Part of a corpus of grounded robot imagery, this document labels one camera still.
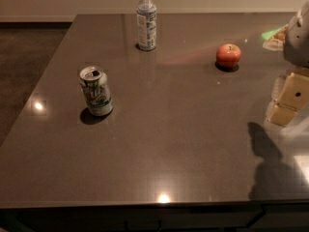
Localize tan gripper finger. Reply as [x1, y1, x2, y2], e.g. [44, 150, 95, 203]
[267, 101, 297, 127]
[278, 72, 309, 110]

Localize blue plastic water bottle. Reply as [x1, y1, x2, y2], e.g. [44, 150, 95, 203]
[136, 0, 156, 51]

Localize snack bag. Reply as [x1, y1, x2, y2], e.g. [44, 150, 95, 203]
[262, 25, 288, 51]

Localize red apple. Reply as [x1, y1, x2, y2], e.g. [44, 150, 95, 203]
[216, 43, 241, 69]

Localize green white soda can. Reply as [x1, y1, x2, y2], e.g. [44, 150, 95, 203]
[79, 66, 113, 116]

